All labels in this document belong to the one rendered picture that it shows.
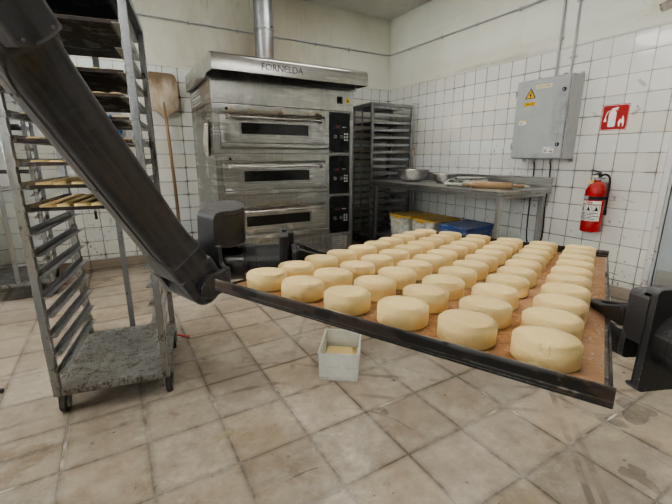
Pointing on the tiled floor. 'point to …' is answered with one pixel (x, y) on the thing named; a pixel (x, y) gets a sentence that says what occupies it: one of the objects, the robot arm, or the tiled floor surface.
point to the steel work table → (471, 196)
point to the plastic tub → (339, 355)
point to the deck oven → (277, 145)
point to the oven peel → (161, 88)
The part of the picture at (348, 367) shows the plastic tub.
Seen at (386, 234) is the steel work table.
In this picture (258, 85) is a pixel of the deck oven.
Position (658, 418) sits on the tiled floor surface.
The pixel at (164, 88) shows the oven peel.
